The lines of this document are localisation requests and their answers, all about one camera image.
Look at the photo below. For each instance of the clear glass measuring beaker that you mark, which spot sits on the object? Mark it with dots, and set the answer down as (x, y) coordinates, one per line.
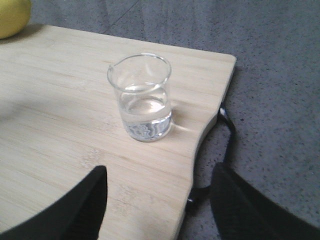
(141, 87)

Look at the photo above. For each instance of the light wooden cutting board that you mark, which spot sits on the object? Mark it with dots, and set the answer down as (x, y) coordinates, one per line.
(59, 119)

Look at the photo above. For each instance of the yellow lemon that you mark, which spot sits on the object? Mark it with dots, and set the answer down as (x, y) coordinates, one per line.
(14, 16)

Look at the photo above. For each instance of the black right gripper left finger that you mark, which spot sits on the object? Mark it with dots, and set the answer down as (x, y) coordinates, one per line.
(78, 215)

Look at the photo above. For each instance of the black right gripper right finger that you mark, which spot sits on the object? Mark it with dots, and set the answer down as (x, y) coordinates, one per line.
(243, 213)

